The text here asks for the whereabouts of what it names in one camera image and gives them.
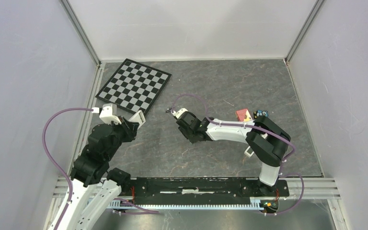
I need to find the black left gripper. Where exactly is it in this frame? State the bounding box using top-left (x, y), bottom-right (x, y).
top-left (105, 114), bottom-right (140, 159)

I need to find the white remote with dark buttons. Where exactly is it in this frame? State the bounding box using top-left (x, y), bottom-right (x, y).
top-left (128, 110), bottom-right (146, 129)

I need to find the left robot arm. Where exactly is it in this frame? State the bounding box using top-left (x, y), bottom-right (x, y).
top-left (49, 113), bottom-right (145, 230)

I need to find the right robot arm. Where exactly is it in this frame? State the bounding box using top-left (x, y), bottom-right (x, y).
top-left (172, 108), bottom-right (291, 196)

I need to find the white slim remote control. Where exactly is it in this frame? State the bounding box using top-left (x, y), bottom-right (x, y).
top-left (244, 147), bottom-right (254, 158)

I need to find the black white chessboard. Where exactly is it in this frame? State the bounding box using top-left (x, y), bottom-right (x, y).
top-left (95, 58), bottom-right (172, 115)

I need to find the red playing card box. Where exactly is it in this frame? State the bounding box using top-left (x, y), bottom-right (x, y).
top-left (236, 108), bottom-right (253, 122)

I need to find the blue owl figurine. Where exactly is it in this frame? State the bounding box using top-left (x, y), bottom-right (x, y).
top-left (253, 110), bottom-right (268, 118)

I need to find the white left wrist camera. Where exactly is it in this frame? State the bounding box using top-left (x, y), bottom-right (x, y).
top-left (92, 103), bottom-right (122, 125)

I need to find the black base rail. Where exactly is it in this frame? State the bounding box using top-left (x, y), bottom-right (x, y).
top-left (120, 177), bottom-right (290, 205)

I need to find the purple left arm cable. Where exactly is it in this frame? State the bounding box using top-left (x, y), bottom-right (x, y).
top-left (42, 107), bottom-right (95, 230)

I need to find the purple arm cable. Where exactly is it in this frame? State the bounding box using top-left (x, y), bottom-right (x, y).
top-left (42, 107), bottom-right (95, 230)
top-left (171, 93), bottom-right (305, 216)

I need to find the white cable duct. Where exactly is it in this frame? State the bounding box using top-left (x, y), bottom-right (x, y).
top-left (105, 199), bottom-right (277, 212)

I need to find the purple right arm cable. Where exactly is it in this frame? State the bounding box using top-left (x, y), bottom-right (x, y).
top-left (171, 93), bottom-right (305, 216)

